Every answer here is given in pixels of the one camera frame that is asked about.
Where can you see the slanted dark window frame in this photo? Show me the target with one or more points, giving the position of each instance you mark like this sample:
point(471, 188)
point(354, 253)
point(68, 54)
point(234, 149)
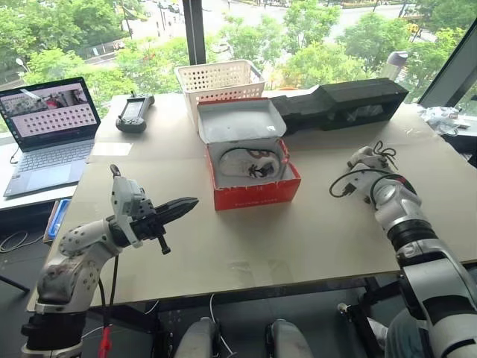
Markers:
point(449, 67)

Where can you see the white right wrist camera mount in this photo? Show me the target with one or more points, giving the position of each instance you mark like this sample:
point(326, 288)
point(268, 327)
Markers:
point(359, 178)

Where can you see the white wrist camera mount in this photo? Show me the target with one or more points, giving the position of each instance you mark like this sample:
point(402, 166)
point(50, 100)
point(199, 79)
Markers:
point(126, 197)
point(359, 178)

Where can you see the black foam block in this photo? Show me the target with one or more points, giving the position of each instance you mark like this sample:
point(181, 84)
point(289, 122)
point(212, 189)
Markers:
point(298, 110)

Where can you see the person's leg in jeans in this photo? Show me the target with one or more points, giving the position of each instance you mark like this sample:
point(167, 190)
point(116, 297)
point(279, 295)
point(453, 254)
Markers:
point(404, 335)

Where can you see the white perforated plastic basket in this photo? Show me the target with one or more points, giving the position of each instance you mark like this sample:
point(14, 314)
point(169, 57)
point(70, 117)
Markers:
point(220, 80)

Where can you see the dark window frame post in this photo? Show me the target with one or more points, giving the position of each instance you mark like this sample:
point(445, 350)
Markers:
point(195, 30)

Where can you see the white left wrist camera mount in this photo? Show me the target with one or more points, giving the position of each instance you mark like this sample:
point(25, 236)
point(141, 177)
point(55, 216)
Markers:
point(126, 197)

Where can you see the crumpled clear plastic wrap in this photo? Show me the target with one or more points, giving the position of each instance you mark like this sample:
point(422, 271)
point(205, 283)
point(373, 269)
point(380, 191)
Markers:
point(439, 117)

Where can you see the black handheld controller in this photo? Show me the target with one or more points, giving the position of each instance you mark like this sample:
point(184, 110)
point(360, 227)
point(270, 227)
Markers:
point(133, 112)

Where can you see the grey open laptop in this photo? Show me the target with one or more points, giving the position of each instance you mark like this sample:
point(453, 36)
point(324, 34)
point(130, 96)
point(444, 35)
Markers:
point(48, 127)

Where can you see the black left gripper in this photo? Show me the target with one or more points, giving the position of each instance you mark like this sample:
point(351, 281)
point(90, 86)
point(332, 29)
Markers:
point(151, 228)

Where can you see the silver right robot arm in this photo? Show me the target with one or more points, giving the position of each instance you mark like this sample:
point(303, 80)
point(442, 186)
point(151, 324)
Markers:
point(417, 238)

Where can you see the long black open box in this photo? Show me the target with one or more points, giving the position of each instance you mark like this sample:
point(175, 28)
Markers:
point(365, 95)

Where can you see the red shoebox with white lid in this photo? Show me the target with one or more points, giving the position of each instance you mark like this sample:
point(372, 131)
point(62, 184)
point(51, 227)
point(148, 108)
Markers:
point(242, 123)

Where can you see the grey rounded robot leg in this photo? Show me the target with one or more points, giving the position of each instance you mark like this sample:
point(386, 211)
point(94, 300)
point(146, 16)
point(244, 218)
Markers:
point(288, 337)
point(197, 337)

